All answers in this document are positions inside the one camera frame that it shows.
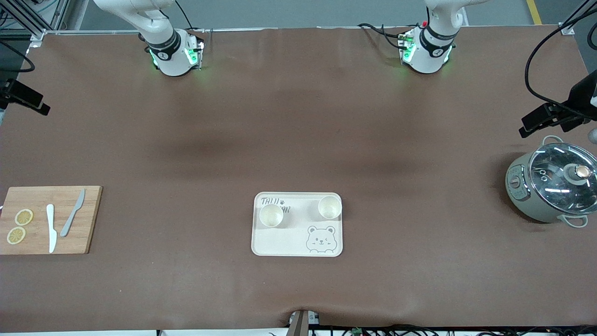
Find aluminium frame profile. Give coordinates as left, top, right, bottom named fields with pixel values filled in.
left=560, top=0, right=597, bottom=35

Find aluminium frame profiles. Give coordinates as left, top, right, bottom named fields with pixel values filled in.
left=0, top=0, right=70, bottom=42

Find brown table cover sheet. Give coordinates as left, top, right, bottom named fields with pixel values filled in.
left=0, top=26, right=597, bottom=333

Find grey plastic knife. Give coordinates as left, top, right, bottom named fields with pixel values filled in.
left=60, top=189, right=86, bottom=238

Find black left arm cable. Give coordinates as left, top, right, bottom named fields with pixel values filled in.
left=524, top=8, right=597, bottom=117

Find cream tray with bear print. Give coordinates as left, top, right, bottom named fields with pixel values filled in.
left=251, top=192, right=343, bottom=257

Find black right arm base cable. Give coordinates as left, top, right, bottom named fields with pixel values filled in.
left=175, top=0, right=206, bottom=33

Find white plastic knife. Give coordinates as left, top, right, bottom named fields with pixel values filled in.
left=46, top=204, right=57, bottom=253

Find black left arm base cables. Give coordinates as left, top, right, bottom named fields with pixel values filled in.
left=357, top=22, right=411, bottom=51

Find grey-green electric pot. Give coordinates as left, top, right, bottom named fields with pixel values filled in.
left=505, top=135, right=597, bottom=228

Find wooden cutting board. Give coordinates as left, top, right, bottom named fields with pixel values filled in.
left=0, top=186, right=103, bottom=255

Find white IKEA cup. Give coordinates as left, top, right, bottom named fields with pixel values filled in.
left=318, top=196, right=342, bottom=220
left=259, top=203, right=285, bottom=228

